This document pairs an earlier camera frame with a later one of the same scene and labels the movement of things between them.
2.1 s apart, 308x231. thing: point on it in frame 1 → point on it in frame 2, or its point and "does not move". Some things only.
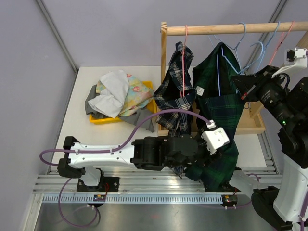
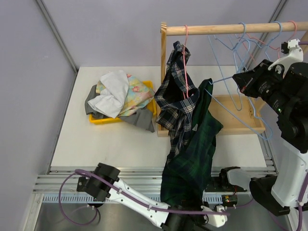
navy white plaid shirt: x=177 y=91 does not move
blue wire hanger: x=228 y=62 → x=218 y=91
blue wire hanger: x=257 y=60 → x=235 y=57
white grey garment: x=115 y=86 does not move
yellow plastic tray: x=95 y=120 does not move
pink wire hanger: x=283 y=37 → x=279 y=48
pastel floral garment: x=138 y=95 does not move
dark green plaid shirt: x=217 y=99 → x=187 y=171
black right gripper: x=250 y=86 does not move
